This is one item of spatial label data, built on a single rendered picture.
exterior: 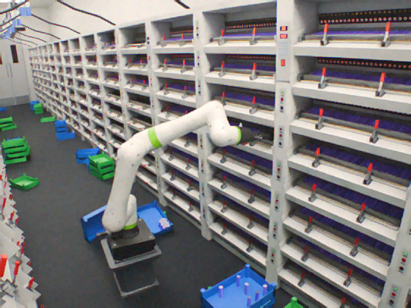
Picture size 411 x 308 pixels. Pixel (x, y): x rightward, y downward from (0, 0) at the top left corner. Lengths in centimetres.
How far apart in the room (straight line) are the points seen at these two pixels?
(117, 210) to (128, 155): 32
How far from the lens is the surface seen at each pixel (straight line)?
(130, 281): 205
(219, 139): 145
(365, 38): 140
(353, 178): 146
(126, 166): 151
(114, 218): 167
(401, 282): 154
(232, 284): 165
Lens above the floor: 146
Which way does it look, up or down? 19 degrees down
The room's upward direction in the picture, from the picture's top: 2 degrees counter-clockwise
